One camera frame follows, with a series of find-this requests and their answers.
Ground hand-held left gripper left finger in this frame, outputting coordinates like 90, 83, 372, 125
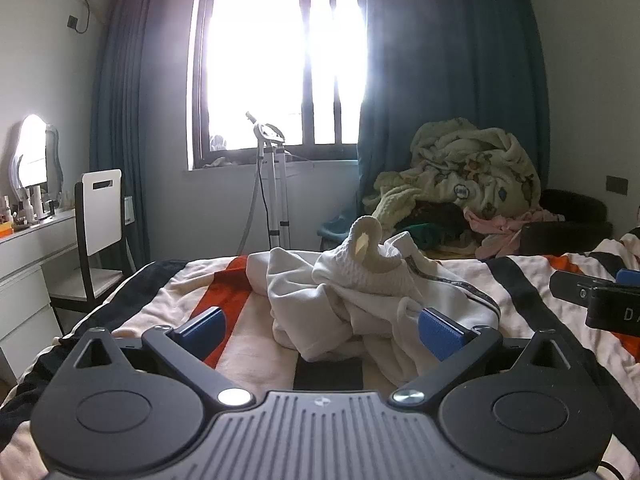
72, 306, 254, 408

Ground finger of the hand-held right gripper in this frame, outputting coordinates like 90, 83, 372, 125
549, 268, 640, 307

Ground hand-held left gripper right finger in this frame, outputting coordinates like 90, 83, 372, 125
390, 307, 577, 406

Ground white garment with dark trim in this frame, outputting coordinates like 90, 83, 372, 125
246, 232, 502, 391

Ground dark green clothes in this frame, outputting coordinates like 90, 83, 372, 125
399, 202, 472, 252

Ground striped orange black blanket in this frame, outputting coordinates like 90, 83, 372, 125
0, 234, 640, 480

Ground black armchair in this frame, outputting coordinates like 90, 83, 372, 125
521, 188, 615, 257

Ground pink cloth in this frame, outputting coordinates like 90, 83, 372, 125
463, 207, 567, 261

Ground cream printed fleece blanket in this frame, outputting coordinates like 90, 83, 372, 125
362, 117, 542, 232

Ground blue plastic stool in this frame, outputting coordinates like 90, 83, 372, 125
317, 214, 362, 252

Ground white and black chair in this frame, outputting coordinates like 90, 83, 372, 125
49, 168, 137, 312

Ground white garment steamer stand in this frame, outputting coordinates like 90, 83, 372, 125
237, 111, 293, 257

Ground white dresser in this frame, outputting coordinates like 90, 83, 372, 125
0, 207, 82, 377

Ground group of cosmetic bottles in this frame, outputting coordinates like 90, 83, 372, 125
0, 184, 65, 234

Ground blue curtain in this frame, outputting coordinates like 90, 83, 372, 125
90, 0, 202, 275
356, 0, 552, 255

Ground window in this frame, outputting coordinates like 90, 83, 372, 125
189, 0, 369, 171

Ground wavy frame mirror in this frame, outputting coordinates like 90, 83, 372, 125
9, 113, 64, 197

